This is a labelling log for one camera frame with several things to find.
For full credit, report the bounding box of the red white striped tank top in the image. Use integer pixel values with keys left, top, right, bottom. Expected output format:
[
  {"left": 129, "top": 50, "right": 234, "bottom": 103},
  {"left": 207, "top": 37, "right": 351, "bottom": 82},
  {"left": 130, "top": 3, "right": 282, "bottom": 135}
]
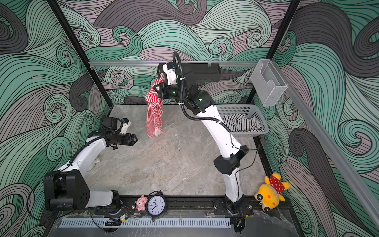
[{"left": 145, "top": 73, "right": 164, "bottom": 138}]

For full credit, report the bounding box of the aluminium wall rail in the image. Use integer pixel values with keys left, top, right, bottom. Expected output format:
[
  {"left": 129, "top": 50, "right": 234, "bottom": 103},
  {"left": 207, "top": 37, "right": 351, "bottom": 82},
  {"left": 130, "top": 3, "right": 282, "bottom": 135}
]
[
  {"left": 89, "top": 60, "right": 258, "bottom": 68},
  {"left": 269, "top": 60, "right": 379, "bottom": 227}
]

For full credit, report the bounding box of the yellow plush toy red shirt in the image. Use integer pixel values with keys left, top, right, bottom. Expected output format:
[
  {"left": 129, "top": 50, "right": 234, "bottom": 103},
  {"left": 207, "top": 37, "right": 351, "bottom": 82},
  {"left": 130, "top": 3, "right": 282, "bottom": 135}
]
[{"left": 254, "top": 172, "right": 291, "bottom": 212}]

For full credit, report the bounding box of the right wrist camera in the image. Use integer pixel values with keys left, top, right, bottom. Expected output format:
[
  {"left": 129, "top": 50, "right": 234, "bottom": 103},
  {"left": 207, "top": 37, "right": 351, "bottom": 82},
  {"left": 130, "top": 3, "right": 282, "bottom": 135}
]
[{"left": 162, "top": 62, "right": 177, "bottom": 86}]

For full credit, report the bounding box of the black wall shelf tray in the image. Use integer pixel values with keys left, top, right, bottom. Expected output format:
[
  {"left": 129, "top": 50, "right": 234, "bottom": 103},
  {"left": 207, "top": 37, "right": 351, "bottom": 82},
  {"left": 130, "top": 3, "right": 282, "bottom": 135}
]
[{"left": 156, "top": 63, "right": 222, "bottom": 83}]

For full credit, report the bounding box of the black white striped tank top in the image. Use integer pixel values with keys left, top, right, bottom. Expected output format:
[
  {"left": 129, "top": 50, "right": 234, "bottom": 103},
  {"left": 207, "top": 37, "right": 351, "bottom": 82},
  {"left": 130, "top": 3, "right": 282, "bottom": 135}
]
[{"left": 223, "top": 114, "right": 264, "bottom": 132}]

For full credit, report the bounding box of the white slotted cable duct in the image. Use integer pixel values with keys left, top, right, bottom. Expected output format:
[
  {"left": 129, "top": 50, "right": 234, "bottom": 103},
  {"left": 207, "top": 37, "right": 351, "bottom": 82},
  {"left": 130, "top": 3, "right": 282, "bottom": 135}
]
[{"left": 58, "top": 217, "right": 232, "bottom": 229}]

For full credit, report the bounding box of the pink plush toy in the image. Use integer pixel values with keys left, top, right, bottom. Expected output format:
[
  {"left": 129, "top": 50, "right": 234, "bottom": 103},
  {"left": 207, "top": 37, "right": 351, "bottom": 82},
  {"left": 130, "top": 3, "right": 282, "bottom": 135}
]
[{"left": 135, "top": 195, "right": 148, "bottom": 211}]

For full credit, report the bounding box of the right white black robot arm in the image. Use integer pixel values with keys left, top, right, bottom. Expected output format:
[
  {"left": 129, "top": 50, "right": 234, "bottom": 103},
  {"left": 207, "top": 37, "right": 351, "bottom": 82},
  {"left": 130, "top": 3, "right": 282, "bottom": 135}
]
[{"left": 153, "top": 83, "right": 249, "bottom": 212}]

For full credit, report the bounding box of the aluminium right wall rail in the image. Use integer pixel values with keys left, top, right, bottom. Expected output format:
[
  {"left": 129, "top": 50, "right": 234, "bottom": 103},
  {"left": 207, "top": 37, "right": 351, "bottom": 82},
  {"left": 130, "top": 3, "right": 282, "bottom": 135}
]
[{"left": 269, "top": 60, "right": 379, "bottom": 227}]

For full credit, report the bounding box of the white plastic laundry basket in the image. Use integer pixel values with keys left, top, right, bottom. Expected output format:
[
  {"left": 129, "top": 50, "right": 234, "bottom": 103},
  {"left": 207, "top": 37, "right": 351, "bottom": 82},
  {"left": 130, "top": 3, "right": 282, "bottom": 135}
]
[{"left": 216, "top": 104, "right": 269, "bottom": 137}]

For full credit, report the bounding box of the clear acrylic wall holder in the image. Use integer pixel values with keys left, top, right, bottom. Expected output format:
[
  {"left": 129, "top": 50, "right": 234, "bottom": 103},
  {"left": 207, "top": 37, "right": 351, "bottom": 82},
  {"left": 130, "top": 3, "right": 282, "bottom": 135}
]
[{"left": 250, "top": 59, "right": 288, "bottom": 107}]

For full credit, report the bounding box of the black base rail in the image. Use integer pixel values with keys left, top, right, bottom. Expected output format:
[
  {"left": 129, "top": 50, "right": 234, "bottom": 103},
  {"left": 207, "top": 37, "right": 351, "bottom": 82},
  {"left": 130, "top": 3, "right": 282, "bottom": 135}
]
[{"left": 91, "top": 195, "right": 269, "bottom": 216}]

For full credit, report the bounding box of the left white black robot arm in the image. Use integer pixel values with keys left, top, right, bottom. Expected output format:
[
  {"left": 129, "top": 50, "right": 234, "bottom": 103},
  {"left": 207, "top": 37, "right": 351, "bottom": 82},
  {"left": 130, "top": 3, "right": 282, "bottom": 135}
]
[{"left": 43, "top": 117, "right": 138, "bottom": 211}]

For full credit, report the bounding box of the black round alarm clock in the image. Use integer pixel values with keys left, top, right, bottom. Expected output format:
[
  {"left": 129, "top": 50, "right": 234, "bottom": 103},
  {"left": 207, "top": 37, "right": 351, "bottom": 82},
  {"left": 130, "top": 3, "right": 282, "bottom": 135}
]
[{"left": 146, "top": 191, "right": 167, "bottom": 222}]

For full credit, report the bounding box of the aluminium back wall rail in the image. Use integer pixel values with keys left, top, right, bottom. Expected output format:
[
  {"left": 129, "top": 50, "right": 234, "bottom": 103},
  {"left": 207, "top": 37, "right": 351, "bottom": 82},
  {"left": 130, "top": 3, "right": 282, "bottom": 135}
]
[{"left": 89, "top": 60, "right": 258, "bottom": 68}]

